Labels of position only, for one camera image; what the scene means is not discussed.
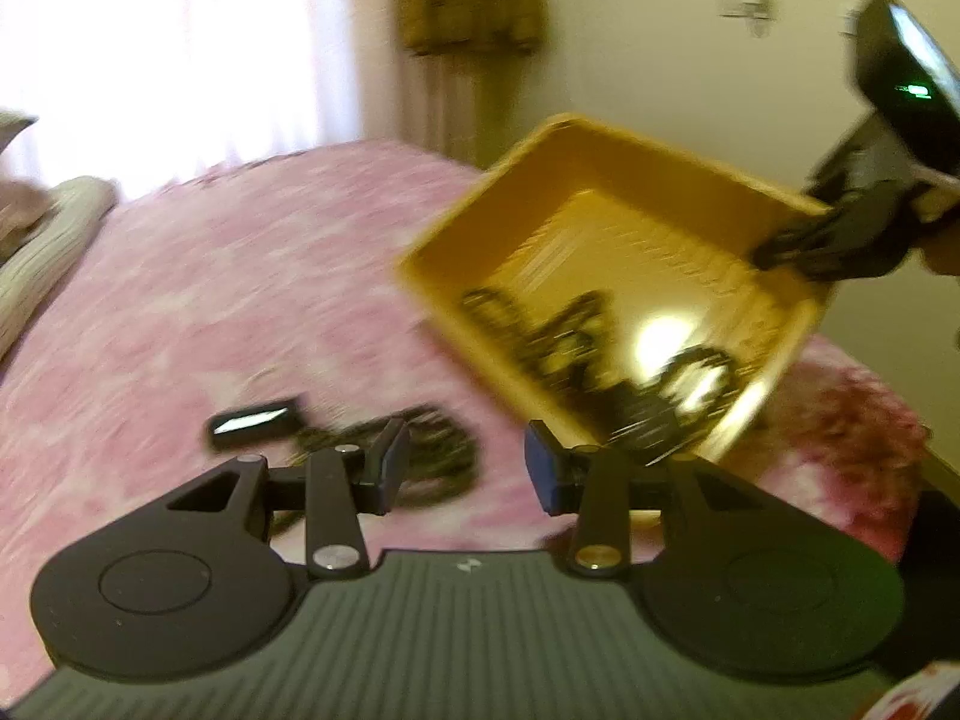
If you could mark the pink floral blanket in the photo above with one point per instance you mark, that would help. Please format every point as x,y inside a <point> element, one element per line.
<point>225,277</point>

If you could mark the green pillow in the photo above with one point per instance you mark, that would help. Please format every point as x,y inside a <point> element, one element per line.
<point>11,131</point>

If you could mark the white sheer curtain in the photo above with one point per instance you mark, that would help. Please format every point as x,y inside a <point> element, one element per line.
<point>187,37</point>

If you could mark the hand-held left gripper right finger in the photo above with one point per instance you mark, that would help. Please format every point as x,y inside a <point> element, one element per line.
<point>541,465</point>

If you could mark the black wristwatch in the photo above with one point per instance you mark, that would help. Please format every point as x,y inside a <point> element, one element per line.
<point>645,412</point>

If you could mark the red and white cloth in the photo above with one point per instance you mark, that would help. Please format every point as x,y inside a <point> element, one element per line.
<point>922,701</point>

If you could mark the green striped quilt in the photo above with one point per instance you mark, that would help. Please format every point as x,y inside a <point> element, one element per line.
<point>52,255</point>

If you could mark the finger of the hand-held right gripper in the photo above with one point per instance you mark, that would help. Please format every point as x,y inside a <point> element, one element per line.
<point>825,240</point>

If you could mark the black rectangular case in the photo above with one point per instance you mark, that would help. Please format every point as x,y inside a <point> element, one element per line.
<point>255,424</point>

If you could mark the yellow plastic tray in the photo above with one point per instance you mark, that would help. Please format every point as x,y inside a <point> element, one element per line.
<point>600,232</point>

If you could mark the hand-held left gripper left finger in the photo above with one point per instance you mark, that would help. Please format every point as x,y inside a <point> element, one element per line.
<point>386,465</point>

